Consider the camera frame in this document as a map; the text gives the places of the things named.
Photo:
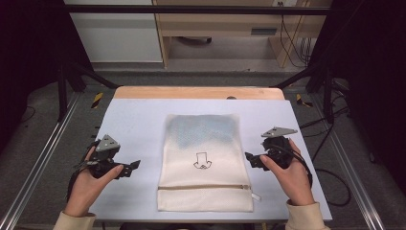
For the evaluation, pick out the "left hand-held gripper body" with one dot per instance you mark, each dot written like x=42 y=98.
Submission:
x=103 y=156

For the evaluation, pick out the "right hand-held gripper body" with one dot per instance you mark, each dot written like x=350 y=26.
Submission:
x=277 y=150

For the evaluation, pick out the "cream mesh laundry bag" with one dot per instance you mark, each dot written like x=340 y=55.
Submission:
x=204 y=166

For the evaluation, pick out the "person's right hand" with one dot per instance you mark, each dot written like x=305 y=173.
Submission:
x=293 y=182

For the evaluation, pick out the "person's left hand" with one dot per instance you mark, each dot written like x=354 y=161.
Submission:
x=86 y=188

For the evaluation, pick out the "white table mat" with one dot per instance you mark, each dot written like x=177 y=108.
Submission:
x=134 y=127

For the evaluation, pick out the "yellow clamp right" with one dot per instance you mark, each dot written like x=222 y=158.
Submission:
x=300 y=99

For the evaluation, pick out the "yellow clamp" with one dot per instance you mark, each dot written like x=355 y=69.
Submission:
x=300 y=99
x=97 y=99

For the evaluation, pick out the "yellow clamp left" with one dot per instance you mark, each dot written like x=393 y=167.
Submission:
x=97 y=99

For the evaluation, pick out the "black metal stand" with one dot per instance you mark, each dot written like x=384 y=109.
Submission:
x=327 y=92
x=63 y=92

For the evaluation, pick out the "wooden table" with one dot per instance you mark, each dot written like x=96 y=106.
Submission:
x=178 y=92

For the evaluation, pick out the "white cabinet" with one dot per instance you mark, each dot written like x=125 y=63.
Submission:
x=121 y=35

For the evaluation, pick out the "black curtain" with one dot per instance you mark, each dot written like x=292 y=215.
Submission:
x=28 y=48
x=373 y=64

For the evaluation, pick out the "dark object under desk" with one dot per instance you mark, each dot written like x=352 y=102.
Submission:
x=194 y=40

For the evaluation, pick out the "light wooden desk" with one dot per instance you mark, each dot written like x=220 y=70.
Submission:
x=223 y=22

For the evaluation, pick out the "aluminium floor rail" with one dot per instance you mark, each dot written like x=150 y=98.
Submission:
x=348 y=166
x=38 y=159

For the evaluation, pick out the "black horizontal frame bar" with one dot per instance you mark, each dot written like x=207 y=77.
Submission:
x=191 y=9

